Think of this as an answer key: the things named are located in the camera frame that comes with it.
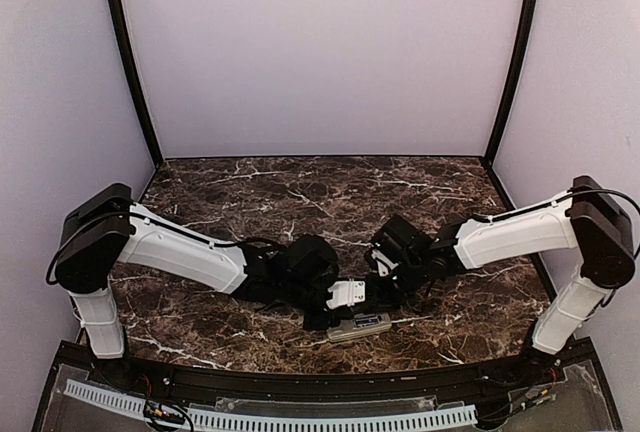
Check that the blue battery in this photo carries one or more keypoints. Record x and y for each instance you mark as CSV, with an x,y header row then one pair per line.
x,y
365,322

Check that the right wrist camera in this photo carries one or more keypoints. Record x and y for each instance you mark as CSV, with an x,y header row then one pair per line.
x,y
384,267

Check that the grey remote control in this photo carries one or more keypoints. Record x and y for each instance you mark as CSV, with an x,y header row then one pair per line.
x,y
345,331

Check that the white slotted cable duct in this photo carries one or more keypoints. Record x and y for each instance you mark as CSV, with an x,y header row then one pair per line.
x,y
228,414

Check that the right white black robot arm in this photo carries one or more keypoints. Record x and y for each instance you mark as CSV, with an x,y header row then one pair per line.
x,y
585,217

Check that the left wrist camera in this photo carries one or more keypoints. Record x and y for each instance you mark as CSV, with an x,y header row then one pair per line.
x,y
346,293

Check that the black front rail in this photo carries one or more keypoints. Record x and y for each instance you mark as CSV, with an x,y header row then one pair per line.
x,y
482,382

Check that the right black frame post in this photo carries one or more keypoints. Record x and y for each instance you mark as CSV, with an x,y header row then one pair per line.
x,y
521,40

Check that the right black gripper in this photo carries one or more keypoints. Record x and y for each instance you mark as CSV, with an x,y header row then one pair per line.
x,y
376,297

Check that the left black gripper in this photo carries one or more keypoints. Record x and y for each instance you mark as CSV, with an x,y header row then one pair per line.
x,y
341,313

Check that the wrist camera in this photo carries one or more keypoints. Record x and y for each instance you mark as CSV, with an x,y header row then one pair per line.
x,y
346,293
384,267

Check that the black frame post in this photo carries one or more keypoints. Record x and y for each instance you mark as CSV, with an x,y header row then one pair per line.
x,y
121,32
521,40

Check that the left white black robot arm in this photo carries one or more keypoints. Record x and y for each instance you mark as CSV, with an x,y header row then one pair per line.
x,y
112,228

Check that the left black frame post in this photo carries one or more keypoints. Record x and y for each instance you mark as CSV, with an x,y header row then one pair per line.
x,y
121,32

